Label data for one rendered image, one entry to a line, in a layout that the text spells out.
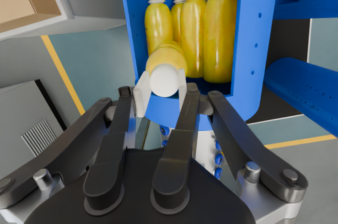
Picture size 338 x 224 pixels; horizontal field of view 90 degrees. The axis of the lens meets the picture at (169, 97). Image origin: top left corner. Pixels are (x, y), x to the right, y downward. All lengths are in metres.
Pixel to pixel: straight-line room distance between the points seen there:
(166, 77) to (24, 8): 0.37
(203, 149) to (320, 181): 2.22
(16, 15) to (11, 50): 1.58
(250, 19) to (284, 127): 1.85
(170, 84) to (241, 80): 0.13
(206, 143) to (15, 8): 0.69
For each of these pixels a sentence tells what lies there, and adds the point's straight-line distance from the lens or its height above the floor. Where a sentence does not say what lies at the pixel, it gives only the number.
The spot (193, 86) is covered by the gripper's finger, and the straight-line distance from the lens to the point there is 0.18.
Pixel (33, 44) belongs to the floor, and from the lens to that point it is 1.93.
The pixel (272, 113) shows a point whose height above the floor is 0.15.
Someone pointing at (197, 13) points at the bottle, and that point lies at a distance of 0.39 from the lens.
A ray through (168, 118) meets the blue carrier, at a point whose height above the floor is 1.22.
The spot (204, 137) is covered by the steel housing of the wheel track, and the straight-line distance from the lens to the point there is 0.71.
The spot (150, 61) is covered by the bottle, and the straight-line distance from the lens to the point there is 0.26.
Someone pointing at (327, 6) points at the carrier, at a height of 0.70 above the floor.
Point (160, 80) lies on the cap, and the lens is 0.22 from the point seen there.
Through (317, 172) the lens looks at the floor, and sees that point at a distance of 2.71.
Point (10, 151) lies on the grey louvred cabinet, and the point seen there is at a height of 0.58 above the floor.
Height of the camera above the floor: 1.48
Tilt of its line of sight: 66 degrees down
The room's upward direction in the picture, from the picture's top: 175 degrees counter-clockwise
